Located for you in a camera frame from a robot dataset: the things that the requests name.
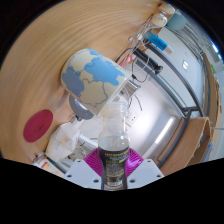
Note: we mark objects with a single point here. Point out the wooden loft bed frame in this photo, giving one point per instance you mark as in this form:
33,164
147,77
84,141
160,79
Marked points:
213,86

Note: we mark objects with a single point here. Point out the bed with teal bedding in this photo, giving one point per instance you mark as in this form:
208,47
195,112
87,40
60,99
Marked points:
176,20

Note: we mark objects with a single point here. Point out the metal cup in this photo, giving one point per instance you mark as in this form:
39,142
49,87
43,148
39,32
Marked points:
130,89

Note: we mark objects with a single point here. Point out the blue tube with white cap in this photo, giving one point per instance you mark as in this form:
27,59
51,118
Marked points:
158,41

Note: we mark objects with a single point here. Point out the cream mug with blue patches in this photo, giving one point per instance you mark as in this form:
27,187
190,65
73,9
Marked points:
93,78

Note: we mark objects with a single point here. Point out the flat round red coaster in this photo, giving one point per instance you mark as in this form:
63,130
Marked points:
38,126

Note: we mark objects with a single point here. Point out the white plastic bag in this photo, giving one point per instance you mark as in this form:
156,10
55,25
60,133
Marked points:
63,140

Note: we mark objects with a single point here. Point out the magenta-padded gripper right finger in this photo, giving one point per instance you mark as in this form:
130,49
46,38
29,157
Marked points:
141,170

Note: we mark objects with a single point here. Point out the cream round object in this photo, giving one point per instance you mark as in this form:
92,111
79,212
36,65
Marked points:
166,8
159,20

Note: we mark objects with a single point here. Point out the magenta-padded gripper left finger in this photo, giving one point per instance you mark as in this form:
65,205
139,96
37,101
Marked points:
86,170

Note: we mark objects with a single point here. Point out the white desk lamp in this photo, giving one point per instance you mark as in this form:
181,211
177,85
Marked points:
166,129

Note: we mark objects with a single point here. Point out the black electric shaver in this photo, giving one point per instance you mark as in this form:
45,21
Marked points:
150,63

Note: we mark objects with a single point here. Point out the white light switch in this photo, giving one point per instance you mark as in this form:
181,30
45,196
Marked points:
184,64

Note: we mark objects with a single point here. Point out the clear plastic drink bottle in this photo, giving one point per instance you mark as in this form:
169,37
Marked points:
113,146

